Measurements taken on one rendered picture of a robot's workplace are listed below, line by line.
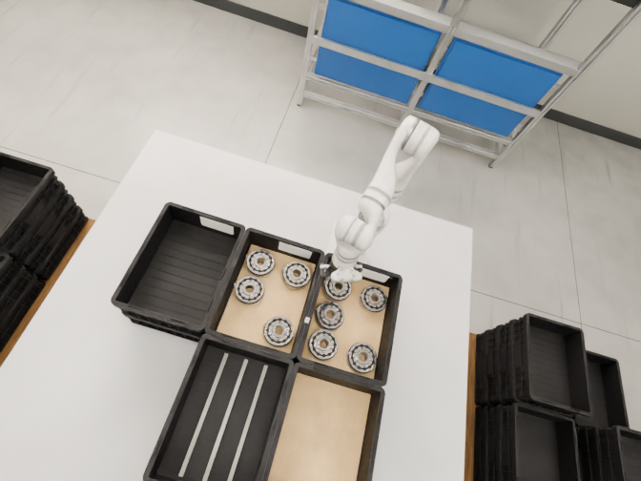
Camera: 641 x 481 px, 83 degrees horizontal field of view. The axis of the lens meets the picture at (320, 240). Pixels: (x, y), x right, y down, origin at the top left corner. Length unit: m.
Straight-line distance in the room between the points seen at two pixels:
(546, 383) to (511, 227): 1.35
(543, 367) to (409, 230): 0.93
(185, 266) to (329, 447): 0.77
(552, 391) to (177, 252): 1.78
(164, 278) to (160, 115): 1.81
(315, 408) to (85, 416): 0.73
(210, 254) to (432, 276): 0.96
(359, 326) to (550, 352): 1.13
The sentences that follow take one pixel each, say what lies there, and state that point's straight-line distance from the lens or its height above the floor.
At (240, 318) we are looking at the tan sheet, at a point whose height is 0.83.
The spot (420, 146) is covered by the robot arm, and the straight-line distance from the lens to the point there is 1.03.
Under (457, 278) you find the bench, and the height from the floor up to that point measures 0.70.
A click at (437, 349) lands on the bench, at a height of 0.70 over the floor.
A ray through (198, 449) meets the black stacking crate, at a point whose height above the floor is 0.83.
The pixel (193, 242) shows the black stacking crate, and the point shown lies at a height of 0.83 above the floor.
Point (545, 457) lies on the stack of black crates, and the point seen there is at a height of 0.38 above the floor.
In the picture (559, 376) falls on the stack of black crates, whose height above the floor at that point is 0.49.
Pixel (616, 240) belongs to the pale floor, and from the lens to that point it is 3.75.
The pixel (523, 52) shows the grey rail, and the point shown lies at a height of 0.93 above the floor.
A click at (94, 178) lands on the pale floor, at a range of 2.75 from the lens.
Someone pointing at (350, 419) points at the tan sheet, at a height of 0.83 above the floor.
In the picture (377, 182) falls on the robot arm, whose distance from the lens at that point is 0.97.
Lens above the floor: 2.11
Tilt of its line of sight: 61 degrees down
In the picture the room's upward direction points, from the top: 22 degrees clockwise
